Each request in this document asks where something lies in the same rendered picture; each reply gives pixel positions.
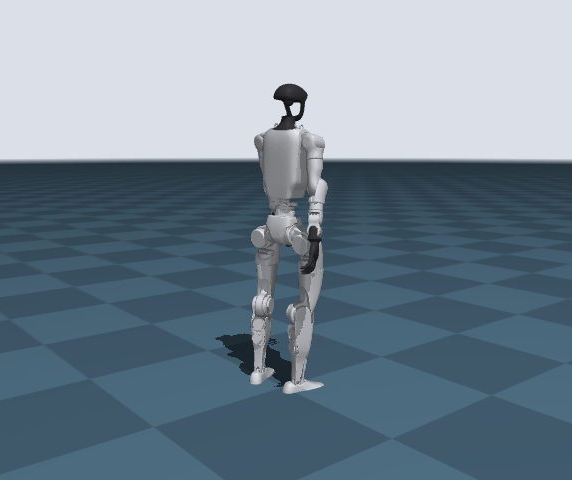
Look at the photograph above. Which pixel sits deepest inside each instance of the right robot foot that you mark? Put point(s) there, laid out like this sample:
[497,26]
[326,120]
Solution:
[290,387]

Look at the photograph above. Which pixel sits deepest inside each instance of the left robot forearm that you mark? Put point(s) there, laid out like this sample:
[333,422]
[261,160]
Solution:
[272,200]

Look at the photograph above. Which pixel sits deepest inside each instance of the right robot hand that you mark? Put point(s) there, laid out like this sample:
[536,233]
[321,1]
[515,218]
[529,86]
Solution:
[313,252]

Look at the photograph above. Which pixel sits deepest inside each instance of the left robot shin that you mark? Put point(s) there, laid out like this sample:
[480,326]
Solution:
[260,330]

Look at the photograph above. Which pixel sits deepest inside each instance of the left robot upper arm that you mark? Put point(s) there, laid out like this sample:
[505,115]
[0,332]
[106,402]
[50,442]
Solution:
[258,141]

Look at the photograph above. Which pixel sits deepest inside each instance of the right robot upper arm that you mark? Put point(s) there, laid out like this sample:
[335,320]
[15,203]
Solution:
[314,146]

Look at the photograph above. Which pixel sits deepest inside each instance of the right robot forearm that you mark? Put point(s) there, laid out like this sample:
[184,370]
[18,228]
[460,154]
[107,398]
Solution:
[316,202]

